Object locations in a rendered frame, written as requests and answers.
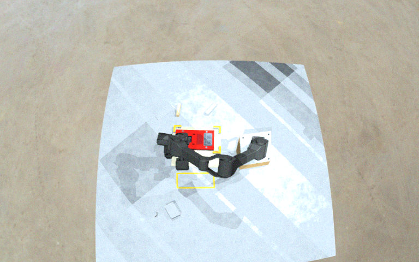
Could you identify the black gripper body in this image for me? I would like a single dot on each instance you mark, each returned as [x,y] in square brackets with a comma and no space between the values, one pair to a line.
[182,164]

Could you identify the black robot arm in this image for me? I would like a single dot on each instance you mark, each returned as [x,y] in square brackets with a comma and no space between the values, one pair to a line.
[177,146]

